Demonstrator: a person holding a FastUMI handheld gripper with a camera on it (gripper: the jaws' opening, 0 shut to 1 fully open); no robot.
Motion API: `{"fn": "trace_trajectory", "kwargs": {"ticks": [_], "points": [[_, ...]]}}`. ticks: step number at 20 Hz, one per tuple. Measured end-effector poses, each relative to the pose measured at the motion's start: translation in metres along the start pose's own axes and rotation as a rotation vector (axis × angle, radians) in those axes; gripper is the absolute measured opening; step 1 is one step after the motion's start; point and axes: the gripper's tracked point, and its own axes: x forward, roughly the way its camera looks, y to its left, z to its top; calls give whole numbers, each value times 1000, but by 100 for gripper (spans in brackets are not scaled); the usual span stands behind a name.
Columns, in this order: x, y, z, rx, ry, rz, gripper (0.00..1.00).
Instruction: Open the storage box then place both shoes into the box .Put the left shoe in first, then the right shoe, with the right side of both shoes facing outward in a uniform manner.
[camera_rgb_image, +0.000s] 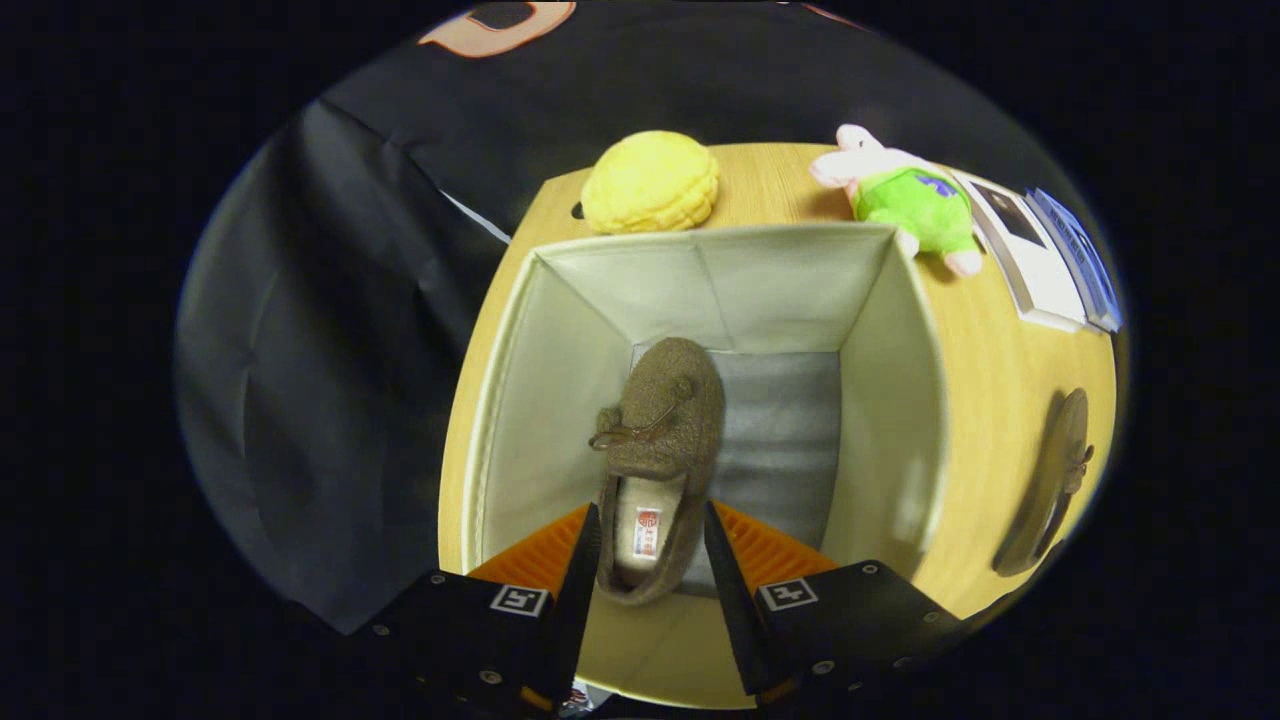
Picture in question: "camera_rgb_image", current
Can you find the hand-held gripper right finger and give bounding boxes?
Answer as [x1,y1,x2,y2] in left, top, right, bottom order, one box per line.
[702,500,972,707]

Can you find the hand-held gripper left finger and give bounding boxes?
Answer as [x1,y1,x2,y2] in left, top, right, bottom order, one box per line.
[358,503,604,714]

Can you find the beige fabric storage box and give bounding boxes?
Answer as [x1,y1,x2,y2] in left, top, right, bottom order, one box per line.
[461,221,952,710]

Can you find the brown felt shoe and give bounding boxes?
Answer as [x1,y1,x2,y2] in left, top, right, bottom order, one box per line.
[991,387,1097,579]
[587,336,727,607]

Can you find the black backdrop cloth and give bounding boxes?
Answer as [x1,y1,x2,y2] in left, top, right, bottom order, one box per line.
[175,0,1101,637]

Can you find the white portrait book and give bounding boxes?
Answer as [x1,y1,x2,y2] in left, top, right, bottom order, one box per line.
[950,169,1090,334]

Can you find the pink star plush toy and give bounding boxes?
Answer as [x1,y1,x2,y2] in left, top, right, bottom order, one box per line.
[809,123,987,279]

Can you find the blue cover book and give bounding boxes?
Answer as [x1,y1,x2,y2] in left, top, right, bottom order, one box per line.
[1024,186,1124,334]

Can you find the yellow round plush toy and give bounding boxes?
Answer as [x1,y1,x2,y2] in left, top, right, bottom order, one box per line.
[580,129,722,237]

